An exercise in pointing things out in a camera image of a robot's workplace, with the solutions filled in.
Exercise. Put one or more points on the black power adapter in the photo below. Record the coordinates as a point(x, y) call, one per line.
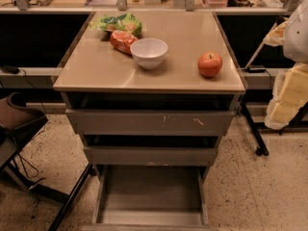
point(10, 69)
point(256, 69)

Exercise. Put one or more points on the red apple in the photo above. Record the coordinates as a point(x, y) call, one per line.
point(209, 64)

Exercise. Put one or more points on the black power adapter right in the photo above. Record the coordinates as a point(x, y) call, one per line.
point(256, 69)

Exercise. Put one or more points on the grey drawer cabinet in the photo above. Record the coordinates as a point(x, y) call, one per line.
point(98, 77)

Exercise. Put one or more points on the white leaning rod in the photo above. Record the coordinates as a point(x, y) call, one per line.
point(259, 48)

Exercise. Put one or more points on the black table leg left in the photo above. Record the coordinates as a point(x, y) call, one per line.
point(71, 197)

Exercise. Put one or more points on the middle drawer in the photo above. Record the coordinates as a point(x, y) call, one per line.
point(150, 156)

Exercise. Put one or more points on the black stand leg right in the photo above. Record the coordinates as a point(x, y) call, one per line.
point(261, 149)

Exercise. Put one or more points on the top drawer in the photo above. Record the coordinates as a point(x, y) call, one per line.
point(149, 123)

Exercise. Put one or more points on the open bottom drawer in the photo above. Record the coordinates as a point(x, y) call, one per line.
point(149, 198)

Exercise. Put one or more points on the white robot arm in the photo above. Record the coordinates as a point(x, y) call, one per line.
point(295, 46)

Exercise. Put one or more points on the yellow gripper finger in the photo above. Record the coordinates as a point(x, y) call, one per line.
point(276, 35)
point(289, 94)

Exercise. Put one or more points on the dark office chair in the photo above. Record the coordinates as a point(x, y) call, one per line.
point(18, 124)

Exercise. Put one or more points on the black power adapter left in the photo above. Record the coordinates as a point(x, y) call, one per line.
point(10, 69)

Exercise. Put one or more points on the orange snack bag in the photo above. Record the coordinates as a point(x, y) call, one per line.
point(122, 41)

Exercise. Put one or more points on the green chip bag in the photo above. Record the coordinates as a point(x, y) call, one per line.
point(126, 22)

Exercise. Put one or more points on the white bowl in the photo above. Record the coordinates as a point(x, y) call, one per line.
point(149, 52)

